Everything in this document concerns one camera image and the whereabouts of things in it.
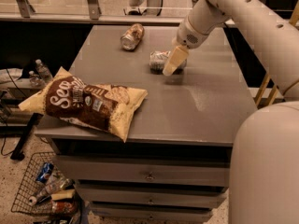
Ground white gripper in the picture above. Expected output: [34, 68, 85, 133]
[163, 16, 209, 76]

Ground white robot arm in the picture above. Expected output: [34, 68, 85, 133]
[163, 0, 299, 224]

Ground brown soda can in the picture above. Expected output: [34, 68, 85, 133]
[121, 23, 145, 50]

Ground brown yellow chip bag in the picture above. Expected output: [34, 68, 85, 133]
[19, 67, 148, 142]

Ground blue pepsi can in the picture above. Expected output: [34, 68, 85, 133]
[36, 162, 54, 184]

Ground red can in basket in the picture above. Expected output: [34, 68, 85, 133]
[51, 201, 78, 215]

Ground grey drawer cabinet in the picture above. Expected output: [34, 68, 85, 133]
[36, 25, 256, 223]

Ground small clear water bottle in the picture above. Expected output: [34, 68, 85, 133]
[29, 71, 44, 87]

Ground metal railing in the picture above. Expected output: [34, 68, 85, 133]
[0, 0, 196, 25]

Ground plastic bottle in basket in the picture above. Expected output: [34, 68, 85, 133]
[28, 177, 73, 206]

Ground yellow sponge in basket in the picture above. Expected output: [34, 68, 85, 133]
[50, 189, 75, 201]

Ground black stand leg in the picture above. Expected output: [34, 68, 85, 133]
[10, 113, 40, 161]

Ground wire basket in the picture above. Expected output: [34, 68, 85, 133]
[11, 152, 78, 217]

